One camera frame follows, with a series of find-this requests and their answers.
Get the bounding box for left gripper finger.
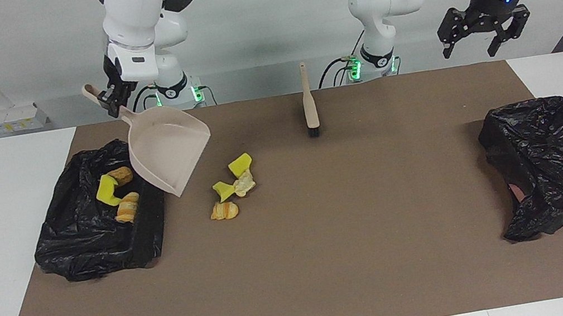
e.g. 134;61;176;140
482;6;536;58
434;5;483;60

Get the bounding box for beige plastic dustpan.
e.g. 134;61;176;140
81;66;220;210

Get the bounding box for brown bread nugget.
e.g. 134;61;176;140
109;165;134;187

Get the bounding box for yellow and green sponge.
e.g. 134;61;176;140
93;172;123;209

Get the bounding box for pale bread chunk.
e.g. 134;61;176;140
111;190;144;226

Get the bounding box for broad yellow sponge piece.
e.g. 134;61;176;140
227;152;255;179

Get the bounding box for pointed yellow sponge piece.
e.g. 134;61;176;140
211;179;237;204

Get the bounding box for orange croissant piece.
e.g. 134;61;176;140
209;199;240;223

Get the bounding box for beige brush with black bristles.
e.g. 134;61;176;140
297;61;323;139

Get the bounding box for pink bin under bag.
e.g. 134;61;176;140
509;181;529;204

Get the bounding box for brown table mat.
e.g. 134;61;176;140
0;50;563;316

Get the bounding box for black base cable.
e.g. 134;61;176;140
311;29;374;89
128;83;162;118

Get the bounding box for white wall socket box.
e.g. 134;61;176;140
0;101;51;135

